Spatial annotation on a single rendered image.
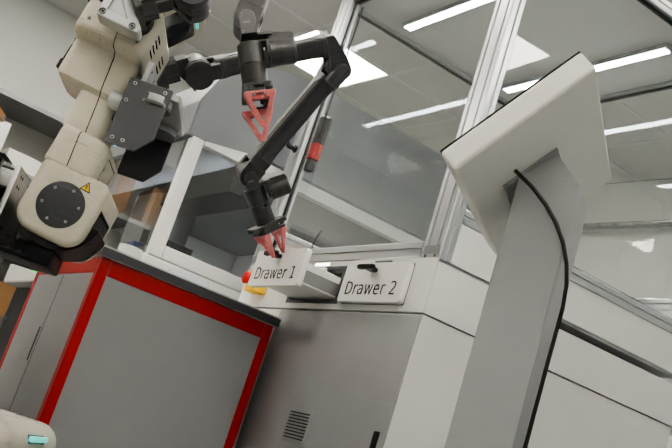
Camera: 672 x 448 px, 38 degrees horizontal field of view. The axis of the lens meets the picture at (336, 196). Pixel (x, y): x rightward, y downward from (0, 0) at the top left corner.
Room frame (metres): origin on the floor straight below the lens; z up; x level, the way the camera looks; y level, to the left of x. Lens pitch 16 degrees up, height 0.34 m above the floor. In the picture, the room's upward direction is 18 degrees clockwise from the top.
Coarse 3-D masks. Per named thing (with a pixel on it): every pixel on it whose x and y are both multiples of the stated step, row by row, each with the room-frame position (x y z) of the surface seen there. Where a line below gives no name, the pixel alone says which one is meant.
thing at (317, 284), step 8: (312, 272) 2.68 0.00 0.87; (320, 272) 2.70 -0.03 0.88; (328, 272) 2.71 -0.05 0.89; (304, 280) 2.68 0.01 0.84; (312, 280) 2.69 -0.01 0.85; (320, 280) 2.70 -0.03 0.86; (328, 280) 2.71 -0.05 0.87; (336, 280) 2.73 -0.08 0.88; (272, 288) 2.90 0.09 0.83; (280, 288) 2.86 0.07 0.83; (288, 288) 2.82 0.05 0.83; (296, 288) 2.77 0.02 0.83; (304, 288) 2.74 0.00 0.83; (312, 288) 2.70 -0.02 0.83; (320, 288) 2.70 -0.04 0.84; (328, 288) 2.71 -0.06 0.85; (336, 288) 2.73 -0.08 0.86; (288, 296) 2.95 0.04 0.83; (296, 296) 2.90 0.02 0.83; (304, 296) 2.86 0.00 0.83; (312, 296) 2.82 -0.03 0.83; (320, 296) 2.78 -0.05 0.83; (328, 296) 2.74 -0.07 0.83
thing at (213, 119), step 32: (192, 96) 3.57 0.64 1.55; (224, 96) 3.46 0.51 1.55; (288, 96) 3.58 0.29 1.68; (192, 128) 3.42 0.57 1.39; (224, 128) 3.48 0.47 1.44; (192, 160) 3.45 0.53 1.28; (160, 224) 3.44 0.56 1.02; (160, 256) 3.46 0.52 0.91; (224, 288) 3.59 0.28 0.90; (0, 320) 5.00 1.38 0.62; (0, 352) 4.88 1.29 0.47
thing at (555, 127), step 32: (576, 64) 1.61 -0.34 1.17; (544, 96) 1.62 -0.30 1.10; (576, 96) 1.65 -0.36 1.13; (480, 128) 1.66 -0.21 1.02; (512, 128) 1.64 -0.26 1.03; (544, 128) 1.70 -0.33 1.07; (576, 128) 1.76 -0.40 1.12; (448, 160) 1.68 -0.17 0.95; (480, 160) 1.69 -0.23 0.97; (512, 160) 1.75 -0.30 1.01; (544, 160) 1.80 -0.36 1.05; (576, 160) 1.89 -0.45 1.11; (608, 160) 1.97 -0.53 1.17; (480, 192) 1.80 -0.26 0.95; (512, 192) 1.86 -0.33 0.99; (480, 224) 1.96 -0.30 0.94
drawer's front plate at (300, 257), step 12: (288, 252) 2.74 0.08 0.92; (300, 252) 2.68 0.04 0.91; (264, 264) 2.84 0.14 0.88; (276, 264) 2.78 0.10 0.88; (288, 264) 2.72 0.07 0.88; (300, 264) 2.66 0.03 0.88; (252, 276) 2.89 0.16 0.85; (276, 276) 2.76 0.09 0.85; (288, 276) 2.70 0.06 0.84; (300, 276) 2.65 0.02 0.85
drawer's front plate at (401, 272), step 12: (384, 264) 2.53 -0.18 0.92; (396, 264) 2.48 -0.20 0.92; (408, 264) 2.43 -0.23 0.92; (348, 276) 2.66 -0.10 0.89; (360, 276) 2.61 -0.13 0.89; (372, 276) 2.56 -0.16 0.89; (384, 276) 2.51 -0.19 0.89; (396, 276) 2.46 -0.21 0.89; (408, 276) 2.43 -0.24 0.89; (348, 288) 2.65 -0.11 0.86; (372, 288) 2.55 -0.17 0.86; (384, 288) 2.50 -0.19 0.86; (396, 288) 2.45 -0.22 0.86; (348, 300) 2.63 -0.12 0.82; (360, 300) 2.58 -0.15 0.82; (372, 300) 2.53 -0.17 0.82; (384, 300) 2.48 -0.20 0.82; (396, 300) 2.44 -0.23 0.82
